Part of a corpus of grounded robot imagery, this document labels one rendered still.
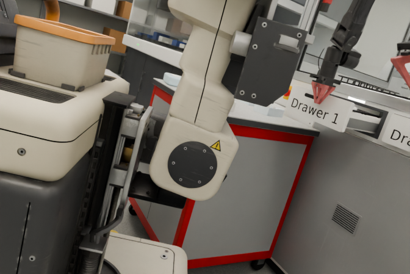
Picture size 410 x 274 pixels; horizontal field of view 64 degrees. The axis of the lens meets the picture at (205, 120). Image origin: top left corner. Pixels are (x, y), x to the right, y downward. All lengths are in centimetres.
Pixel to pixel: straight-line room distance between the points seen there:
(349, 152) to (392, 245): 37
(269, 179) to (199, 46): 90
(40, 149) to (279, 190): 117
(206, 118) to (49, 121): 29
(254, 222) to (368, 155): 56
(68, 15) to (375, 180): 448
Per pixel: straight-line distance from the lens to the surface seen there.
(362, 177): 145
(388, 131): 139
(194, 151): 68
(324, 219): 156
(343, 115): 124
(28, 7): 505
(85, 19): 516
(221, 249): 152
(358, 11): 121
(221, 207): 138
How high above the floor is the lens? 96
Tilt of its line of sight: 11 degrees down
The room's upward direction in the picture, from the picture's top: 16 degrees clockwise
